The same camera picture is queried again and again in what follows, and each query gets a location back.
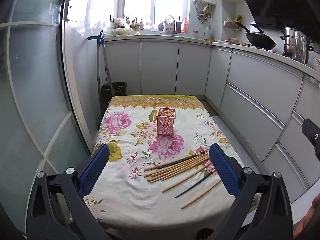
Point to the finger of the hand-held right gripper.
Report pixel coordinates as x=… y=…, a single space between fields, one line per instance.
x=311 y=133

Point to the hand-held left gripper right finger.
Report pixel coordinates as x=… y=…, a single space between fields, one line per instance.
x=225 y=172

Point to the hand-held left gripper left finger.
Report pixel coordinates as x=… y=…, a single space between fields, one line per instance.
x=96 y=170

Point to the pile of wooden chopsticks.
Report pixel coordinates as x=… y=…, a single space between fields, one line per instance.
x=175 y=171

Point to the pink perforated utensil holder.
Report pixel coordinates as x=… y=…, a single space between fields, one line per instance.
x=165 y=125

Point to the floral tablecloth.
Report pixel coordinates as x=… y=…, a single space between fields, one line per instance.
x=130 y=192

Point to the white bowl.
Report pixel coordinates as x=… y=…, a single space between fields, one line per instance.
x=317 y=66

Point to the grey kitchen cabinets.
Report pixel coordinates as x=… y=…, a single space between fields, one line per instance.
x=262 y=85

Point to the black trash bin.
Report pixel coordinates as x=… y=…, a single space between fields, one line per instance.
x=117 y=90

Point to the steel steamer pot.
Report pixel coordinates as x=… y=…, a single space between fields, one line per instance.
x=295 y=45

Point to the frosted glass sliding door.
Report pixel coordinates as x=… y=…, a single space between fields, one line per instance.
x=32 y=92

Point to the black wok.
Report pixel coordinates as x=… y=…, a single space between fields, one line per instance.
x=261 y=41

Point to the blue-clip broom pole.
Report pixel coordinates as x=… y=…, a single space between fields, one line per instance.
x=107 y=65

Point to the black range hood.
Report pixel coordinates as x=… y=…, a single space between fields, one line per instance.
x=280 y=2

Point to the white kettle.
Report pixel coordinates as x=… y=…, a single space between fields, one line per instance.
x=207 y=33

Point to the white countertop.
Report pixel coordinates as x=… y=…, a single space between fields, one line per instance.
x=160 y=38

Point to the row of small ornaments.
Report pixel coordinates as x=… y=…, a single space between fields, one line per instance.
x=136 y=25

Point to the red bottle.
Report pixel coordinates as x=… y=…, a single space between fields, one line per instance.
x=185 y=26

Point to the black router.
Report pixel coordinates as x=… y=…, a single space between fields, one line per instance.
x=178 y=26

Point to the wicker basket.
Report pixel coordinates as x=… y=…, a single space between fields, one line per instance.
x=170 y=26

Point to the kitchen window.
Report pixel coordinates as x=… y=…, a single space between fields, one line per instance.
x=140 y=0

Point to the wall spice rack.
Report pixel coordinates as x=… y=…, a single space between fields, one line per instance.
x=232 y=26

